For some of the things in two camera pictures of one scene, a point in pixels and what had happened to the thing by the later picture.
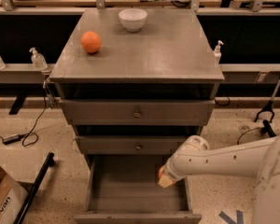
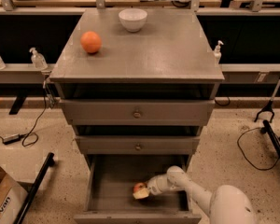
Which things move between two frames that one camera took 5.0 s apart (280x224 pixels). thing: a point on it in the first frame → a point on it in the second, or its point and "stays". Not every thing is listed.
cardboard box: [7, 195] stays
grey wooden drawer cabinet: [133, 104] stays
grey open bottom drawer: [124, 189] stays
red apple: [161, 172] → [138, 186]
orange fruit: [91, 42] stays
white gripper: [170, 171] → [154, 185]
